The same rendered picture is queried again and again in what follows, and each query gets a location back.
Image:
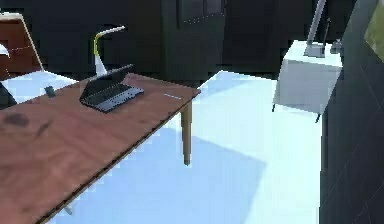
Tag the yellow-green framed picture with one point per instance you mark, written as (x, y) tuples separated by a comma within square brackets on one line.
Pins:
[(376, 31)]

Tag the brown wooden table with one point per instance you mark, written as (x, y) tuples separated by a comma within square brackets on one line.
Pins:
[(76, 140)]

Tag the grey desk lamp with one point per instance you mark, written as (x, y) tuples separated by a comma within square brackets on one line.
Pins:
[(315, 36)]

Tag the brown wooden chair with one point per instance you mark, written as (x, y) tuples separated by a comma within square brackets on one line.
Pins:
[(18, 50)]

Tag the black laptop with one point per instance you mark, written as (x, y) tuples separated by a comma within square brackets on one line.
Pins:
[(108, 91)]

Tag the white side table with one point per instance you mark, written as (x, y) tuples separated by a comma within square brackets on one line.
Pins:
[(306, 83)]

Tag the small grey object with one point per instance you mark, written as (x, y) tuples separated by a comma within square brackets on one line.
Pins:
[(336, 46)]

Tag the small dark phone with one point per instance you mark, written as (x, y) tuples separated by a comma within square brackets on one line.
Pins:
[(50, 91)]

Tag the white pen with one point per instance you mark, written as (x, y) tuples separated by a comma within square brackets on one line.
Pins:
[(172, 96)]

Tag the white and yellow desk lamp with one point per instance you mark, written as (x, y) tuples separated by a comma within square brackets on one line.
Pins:
[(99, 53)]

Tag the dark room door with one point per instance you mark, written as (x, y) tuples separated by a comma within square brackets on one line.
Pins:
[(193, 36)]

